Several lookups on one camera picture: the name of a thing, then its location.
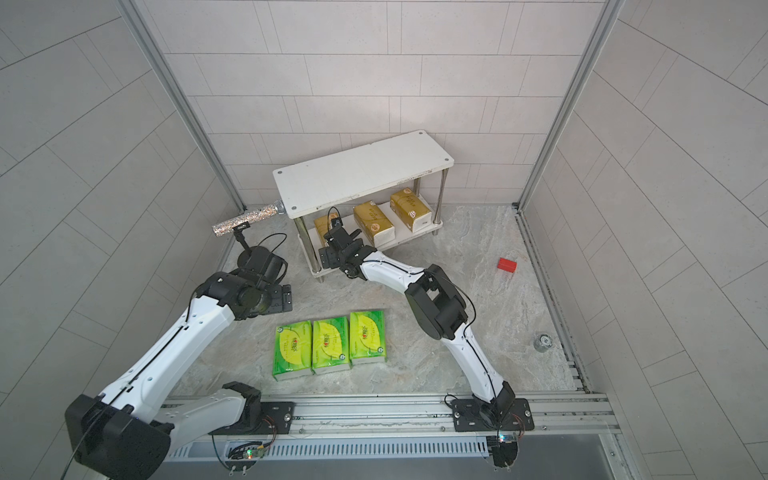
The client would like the gold tissue pack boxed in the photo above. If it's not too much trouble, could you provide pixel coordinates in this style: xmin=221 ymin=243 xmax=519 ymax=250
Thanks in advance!
xmin=353 ymin=201 xmax=396 ymax=248
xmin=390 ymin=188 xmax=432 ymax=233
xmin=314 ymin=207 xmax=340 ymax=246

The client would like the green tissue pack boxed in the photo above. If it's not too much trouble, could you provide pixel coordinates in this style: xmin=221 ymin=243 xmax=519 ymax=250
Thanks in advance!
xmin=311 ymin=316 xmax=351 ymax=375
xmin=272 ymin=321 xmax=313 ymax=381
xmin=349 ymin=310 xmax=387 ymax=366

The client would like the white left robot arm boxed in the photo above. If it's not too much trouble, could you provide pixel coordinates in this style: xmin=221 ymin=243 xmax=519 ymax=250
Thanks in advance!
xmin=65 ymin=246 xmax=292 ymax=479

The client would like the white two-tier shelf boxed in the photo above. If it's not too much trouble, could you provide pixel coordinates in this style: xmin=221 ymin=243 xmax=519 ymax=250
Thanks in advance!
xmin=273 ymin=130 xmax=454 ymax=280

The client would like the black microphone stand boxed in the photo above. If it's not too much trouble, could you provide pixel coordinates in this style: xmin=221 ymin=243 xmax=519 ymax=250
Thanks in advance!
xmin=233 ymin=222 xmax=271 ymax=275

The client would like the glittery microphone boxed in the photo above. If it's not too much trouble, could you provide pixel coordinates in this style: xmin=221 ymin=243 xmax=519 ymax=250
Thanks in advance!
xmin=212 ymin=201 xmax=285 ymax=237

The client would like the red small block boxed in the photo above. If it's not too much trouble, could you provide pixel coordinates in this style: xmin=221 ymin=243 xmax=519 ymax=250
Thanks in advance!
xmin=497 ymin=258 xmax=518 ymax=273

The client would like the small silver round object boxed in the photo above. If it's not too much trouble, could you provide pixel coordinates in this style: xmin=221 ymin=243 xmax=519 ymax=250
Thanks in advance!
xmin=533 ymin=333 xmax=554 ymax=353

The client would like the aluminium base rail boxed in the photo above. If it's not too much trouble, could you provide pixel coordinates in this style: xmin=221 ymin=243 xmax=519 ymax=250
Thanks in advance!
xmin=161 ymin=392 xmax=619 ymax=463

